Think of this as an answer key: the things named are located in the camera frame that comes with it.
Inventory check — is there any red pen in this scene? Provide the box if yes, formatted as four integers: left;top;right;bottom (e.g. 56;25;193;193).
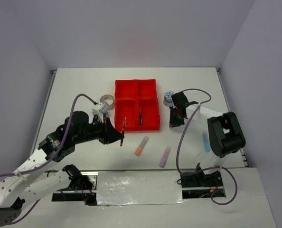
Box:
120;117;127;147

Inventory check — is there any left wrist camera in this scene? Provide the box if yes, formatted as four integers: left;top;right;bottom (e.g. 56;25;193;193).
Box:
92;102;109;122

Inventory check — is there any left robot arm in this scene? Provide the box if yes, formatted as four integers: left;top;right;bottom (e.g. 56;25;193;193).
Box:
0;111;124;227

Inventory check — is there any red four-compartment tray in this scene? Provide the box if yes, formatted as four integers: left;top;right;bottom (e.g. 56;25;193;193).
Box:
114;79;160;132

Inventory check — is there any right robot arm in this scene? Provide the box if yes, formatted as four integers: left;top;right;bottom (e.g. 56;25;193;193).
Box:
169;88;246;186

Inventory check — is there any blue pen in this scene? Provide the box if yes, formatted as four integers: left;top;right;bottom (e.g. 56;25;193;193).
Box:
139;107;142;126

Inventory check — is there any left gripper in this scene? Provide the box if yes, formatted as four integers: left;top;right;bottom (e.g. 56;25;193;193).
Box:
74;115;124;144

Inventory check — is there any orange highlighter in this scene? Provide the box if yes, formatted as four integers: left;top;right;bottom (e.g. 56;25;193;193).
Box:
135;136;149;156

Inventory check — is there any silver foil sheet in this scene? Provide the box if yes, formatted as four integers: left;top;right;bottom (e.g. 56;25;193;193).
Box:
96;171;184;206

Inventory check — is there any purple highlighter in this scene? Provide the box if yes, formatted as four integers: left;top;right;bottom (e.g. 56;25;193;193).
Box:
159;146;171;168

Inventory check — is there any blue highlighter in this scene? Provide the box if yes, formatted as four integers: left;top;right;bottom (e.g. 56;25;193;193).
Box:
202;133;211;152

